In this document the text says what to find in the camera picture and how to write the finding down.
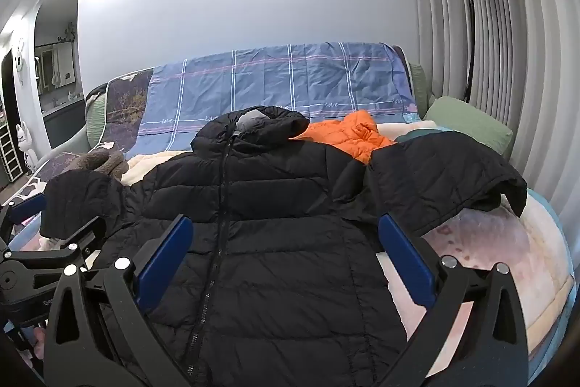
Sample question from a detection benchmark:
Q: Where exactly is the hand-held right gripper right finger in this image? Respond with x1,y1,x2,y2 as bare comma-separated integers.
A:
377,214,529,387

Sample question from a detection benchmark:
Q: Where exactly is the pink blanket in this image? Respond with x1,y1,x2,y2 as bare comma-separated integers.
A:
376,188,576,387

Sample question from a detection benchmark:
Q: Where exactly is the blue plaid sheet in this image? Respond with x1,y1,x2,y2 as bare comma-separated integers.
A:
124,41,418,158

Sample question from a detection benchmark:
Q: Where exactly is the brown fleece garment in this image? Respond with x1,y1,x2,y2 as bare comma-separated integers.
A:
68,147,130,181

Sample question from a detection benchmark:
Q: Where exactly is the white bear wall ornament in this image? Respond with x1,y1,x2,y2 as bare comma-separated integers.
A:
11,45,28,86

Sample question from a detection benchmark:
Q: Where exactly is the dark teal garment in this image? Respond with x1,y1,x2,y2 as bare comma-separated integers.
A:
394,128,454,144

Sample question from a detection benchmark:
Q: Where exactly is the cream blanket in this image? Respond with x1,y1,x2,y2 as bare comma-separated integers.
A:
120,149,195,188

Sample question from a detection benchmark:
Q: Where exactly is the orange puffer jacket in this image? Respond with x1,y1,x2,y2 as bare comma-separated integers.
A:
290,110,397,165

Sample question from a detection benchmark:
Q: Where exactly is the green pillow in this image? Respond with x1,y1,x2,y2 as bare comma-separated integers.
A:
423,97,515,156

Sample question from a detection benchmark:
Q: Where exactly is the purple floral printed blanket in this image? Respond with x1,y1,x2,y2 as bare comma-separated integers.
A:
97,67,155,153

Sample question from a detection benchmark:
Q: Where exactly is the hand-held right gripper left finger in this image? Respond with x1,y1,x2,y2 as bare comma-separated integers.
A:
43,214,195,387

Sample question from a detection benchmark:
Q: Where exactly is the black puffer jacket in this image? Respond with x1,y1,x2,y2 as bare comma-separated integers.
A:
40,106,529,387

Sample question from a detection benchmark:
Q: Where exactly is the white ladder shelf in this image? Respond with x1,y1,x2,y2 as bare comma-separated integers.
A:
0,128,23,181

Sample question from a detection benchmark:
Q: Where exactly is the grey pleated curtain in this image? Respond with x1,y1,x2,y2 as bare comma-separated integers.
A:
403,0,580,206

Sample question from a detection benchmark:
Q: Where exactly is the green sofa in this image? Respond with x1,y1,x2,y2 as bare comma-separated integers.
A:
45,61,436,163

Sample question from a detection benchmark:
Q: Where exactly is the white cat figurine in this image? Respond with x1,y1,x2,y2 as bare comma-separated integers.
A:
16,122,39,172

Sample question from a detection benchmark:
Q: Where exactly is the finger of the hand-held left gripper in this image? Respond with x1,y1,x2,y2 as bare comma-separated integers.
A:
0,193,48,243
0,217,109,279

